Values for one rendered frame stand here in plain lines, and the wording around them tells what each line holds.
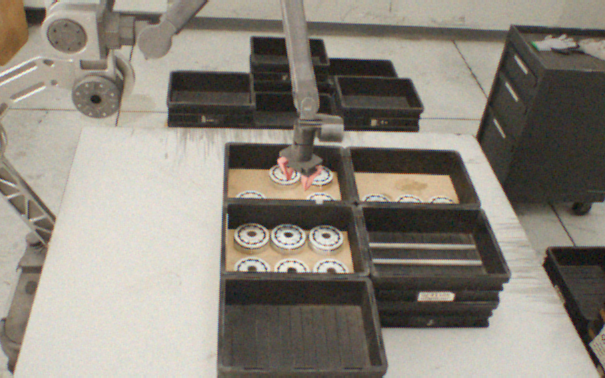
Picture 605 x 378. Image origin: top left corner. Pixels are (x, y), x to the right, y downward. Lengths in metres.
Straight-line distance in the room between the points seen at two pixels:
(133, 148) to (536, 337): 1.55
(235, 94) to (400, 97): 0.84
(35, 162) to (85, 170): 1.29
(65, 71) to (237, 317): 0.92
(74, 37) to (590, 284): 2.26
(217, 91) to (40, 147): 1.09
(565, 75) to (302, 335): 1.89
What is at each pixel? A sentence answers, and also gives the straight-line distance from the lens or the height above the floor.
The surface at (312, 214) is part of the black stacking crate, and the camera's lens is 1.97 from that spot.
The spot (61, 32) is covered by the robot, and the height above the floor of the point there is 1.46.
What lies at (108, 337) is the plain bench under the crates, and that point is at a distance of 1.91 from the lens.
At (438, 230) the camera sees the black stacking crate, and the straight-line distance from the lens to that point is 2.09.
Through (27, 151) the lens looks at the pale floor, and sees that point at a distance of 3.82.
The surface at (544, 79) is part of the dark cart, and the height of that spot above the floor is 0.85.
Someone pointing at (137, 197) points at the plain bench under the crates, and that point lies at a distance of 2.32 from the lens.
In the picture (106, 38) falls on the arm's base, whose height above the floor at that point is 1.45.
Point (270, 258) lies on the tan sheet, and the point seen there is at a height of 0.83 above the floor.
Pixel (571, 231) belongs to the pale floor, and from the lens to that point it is 3.71.
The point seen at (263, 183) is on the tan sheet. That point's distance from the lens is 2.17.
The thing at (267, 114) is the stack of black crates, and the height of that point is 0.38.
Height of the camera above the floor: 2.18
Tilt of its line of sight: 39 degrees down
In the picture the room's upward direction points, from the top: 7 degrees clockwise
